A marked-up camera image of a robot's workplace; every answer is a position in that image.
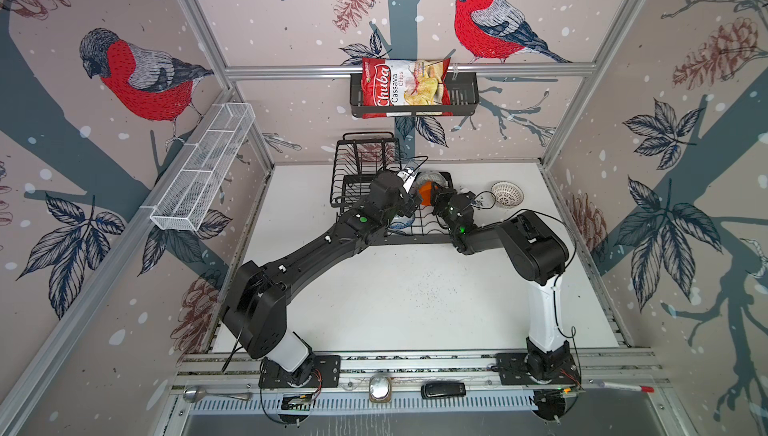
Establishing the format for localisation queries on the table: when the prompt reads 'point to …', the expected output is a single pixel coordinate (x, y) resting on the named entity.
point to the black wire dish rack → (358, 157)
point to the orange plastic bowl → (426, 193)
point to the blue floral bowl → (400, 222)
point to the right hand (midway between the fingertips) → (425, 185)
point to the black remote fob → (443, 389)
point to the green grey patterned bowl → (431, 175)
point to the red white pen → (627, 387)
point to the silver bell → (380, 388)
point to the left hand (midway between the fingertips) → (401, 180)
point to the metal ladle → (193, 394)
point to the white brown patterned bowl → (507, 193)
